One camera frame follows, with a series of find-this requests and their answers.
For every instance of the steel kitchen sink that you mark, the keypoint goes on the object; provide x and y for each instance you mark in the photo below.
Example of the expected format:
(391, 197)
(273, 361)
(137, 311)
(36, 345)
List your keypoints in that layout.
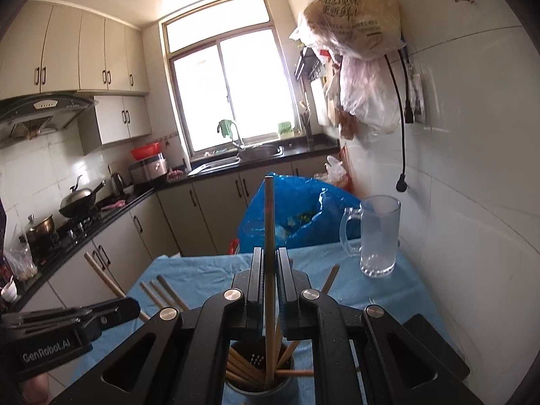
(236, 160)

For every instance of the red plastic basin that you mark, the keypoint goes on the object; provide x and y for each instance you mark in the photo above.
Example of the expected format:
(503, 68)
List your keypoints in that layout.
(145, 151)

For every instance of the light blue towel cloth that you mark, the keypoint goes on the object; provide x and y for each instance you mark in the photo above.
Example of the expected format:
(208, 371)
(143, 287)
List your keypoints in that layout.
(202, 270)

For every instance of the gas stove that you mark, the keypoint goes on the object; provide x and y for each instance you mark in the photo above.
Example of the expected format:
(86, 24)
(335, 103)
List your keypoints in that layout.
(80, 225)

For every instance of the blue plastic bag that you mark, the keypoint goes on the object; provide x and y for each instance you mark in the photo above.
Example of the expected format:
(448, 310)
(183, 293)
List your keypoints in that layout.
(295, 202)

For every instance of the white cutting board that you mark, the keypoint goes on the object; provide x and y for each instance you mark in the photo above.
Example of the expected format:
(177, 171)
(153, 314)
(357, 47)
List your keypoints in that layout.
(320, 101)

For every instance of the clear glass mug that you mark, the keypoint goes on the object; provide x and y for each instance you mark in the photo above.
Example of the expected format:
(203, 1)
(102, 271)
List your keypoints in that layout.
(379, 236)

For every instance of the black kitchen countertop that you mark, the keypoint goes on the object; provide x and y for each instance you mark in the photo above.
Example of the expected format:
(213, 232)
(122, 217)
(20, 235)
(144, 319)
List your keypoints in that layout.
(303, 147)

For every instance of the bunch of wooden chopsticks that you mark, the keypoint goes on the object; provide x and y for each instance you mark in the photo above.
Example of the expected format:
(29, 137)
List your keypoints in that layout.
(242, 371)

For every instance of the kitchen window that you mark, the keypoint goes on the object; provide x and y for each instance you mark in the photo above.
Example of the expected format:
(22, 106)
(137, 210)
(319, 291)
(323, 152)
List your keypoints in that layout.
(236, 84)

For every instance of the white plastic bags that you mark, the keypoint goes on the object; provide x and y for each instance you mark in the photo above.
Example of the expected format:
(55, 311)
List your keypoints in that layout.
(335, 168)

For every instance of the silver rice cooker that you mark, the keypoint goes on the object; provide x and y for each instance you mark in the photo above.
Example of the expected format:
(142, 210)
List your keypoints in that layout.
(147, 171)

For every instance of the green container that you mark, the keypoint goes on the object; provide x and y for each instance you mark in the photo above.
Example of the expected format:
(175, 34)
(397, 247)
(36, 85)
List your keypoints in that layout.
(285, 128)

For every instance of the large printed plastic bag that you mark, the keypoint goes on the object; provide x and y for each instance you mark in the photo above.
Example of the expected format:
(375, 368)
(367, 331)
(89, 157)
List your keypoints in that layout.
(350, 21)

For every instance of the black chopstick holder cup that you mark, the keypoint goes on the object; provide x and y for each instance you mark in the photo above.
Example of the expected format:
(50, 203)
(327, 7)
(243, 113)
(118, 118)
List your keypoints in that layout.
(257, 390)

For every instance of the clear food bag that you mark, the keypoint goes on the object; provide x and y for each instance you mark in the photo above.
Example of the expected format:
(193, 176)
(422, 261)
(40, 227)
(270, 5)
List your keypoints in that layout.
(21, 261)

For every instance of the wooden chopstick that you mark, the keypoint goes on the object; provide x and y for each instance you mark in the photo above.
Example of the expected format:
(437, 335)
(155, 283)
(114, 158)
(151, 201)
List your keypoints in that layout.
(104, 275)
(173, 293)
(331, 279)
(149, 294)
(163, 295)
(270, 219)

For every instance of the brown food bag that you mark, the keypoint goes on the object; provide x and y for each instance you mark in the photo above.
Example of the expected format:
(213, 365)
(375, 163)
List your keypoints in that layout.
(346, 124)

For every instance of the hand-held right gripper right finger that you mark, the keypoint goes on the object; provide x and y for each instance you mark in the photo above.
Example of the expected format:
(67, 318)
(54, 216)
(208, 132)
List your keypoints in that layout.
(282, 287)

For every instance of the beige kitchen cabinets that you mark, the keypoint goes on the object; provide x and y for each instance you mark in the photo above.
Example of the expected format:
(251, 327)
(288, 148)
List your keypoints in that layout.
(63, 50)
(202, 211)

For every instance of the metal cooking pot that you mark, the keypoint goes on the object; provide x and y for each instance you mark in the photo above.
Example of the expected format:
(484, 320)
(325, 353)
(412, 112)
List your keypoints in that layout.
(40, 234)

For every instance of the person's left hand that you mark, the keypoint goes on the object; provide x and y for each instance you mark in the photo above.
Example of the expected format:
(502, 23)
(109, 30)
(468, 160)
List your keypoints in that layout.
(34, 390)

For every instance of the metal kettle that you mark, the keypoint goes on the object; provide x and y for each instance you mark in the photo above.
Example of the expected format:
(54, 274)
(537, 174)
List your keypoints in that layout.
(118, 183)

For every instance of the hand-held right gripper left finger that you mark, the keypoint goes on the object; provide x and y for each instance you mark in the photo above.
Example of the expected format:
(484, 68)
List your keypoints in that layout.
(258, 287)

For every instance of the clear pinkish plastic bag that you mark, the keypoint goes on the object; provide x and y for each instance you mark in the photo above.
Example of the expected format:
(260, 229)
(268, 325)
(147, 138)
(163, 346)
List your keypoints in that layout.
(367, 93)

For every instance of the beige lower kitchen cabinets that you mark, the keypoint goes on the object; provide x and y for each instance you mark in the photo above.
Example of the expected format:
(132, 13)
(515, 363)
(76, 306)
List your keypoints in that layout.
(202, 211)

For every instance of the dark utensil holder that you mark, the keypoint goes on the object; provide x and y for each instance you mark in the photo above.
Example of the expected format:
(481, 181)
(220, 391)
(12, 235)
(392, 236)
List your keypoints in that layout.
(304, 126)

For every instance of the black wok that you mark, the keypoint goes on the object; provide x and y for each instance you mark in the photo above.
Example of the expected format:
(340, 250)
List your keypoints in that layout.
(78, 204)

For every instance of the grey range hood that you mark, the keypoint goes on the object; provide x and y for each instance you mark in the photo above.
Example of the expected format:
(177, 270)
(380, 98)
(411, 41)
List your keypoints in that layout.
(42, 107)

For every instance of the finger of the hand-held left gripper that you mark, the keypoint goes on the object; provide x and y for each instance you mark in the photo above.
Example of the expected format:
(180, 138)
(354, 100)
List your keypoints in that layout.
(114, 308)
(99, 325)

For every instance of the faucet with green cloth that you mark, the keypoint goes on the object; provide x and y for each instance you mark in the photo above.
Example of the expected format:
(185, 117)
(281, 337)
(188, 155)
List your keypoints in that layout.
(228, 128)

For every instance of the beige upper kitchen cabinets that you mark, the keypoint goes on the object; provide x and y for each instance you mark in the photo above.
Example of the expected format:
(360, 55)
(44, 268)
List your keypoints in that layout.
(63, 50)

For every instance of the small white cup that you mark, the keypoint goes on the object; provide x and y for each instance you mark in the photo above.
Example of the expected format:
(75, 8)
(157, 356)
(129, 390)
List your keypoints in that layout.
(8, 291)

